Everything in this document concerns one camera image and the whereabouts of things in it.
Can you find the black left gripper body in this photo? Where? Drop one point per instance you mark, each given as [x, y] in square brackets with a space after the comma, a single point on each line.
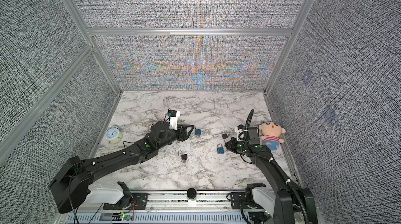
[180, 137]

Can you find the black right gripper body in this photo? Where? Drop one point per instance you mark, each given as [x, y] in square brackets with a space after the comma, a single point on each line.
[236, 146]

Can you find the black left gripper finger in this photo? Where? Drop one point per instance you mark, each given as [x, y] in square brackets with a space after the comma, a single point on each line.
[188, 131]
[186, 126]

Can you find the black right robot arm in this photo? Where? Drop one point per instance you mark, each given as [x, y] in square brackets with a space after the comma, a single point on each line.
[282, 200]

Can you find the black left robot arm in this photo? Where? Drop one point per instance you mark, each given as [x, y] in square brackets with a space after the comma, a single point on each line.
[70, 186]

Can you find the small black padlock front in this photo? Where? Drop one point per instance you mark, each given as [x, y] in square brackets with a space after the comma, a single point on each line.
[183, 156]

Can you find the pink plush doll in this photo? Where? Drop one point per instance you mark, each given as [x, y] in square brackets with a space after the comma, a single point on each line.
[271, 133]

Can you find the small blue alarm clock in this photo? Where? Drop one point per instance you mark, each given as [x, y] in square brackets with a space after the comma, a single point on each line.
[113, 135]

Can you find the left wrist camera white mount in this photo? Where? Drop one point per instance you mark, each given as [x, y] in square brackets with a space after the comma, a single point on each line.
[173, 116]

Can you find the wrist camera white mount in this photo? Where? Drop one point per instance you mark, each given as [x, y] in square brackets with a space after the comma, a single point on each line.
[239, 130]
[173, 116]

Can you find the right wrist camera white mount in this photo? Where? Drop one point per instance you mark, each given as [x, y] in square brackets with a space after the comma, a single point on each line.
[239, 130]

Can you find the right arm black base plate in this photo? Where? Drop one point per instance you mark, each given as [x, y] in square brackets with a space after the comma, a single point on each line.
[238, 199]

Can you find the black knob on rail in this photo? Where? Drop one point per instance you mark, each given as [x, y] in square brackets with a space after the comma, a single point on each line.
[191, 194]

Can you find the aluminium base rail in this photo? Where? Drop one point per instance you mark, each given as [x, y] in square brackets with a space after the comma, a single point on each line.
[163, 207]

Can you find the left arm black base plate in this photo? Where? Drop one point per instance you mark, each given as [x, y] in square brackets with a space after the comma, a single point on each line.
[136, 200]

